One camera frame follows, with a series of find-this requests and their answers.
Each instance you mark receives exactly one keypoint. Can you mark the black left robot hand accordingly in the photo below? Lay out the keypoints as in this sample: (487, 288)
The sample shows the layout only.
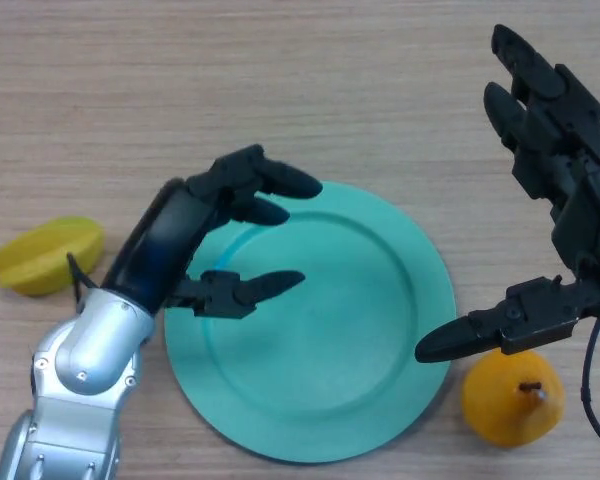
(160, 240)

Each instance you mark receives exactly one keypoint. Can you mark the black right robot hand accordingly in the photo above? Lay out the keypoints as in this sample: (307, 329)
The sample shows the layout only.
(585, 225)

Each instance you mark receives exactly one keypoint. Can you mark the yellow starfruit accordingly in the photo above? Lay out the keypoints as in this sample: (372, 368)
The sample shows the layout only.
(45, 255)

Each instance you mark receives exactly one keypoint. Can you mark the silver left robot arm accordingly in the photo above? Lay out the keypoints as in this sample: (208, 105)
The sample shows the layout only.
(95, 350)

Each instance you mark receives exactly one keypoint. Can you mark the green round plate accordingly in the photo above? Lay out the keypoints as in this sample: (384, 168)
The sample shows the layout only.
(330, 340)

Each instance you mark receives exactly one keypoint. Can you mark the orange-yellow pear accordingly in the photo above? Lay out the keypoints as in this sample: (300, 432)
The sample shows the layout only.
(505, 410)

